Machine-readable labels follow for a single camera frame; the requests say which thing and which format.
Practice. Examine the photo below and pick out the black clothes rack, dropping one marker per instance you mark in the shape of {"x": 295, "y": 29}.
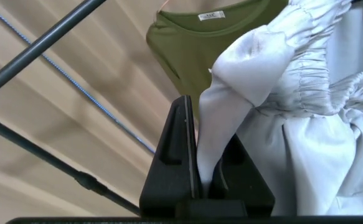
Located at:
{"x": 41, "y": 43}

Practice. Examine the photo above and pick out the pink clothes hanger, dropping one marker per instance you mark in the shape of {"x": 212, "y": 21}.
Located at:
{"x": 162, "y": 6}

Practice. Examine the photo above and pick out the pale grey garment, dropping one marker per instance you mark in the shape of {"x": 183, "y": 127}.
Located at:
{"x": 293, "y": 140}

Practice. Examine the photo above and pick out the beige curtain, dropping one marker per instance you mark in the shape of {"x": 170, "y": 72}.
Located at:
{"x": 91, "y": 93}

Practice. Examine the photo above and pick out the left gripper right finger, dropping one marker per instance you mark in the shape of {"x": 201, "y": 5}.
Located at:
{"x": 243, "y": 186}

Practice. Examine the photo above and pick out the green long-sleeved shirt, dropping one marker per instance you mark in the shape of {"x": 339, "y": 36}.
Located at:
{"x": 187, "y": 46}

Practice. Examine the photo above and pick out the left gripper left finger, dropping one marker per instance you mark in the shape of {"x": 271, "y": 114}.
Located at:
{"x": 168, "y": 186}

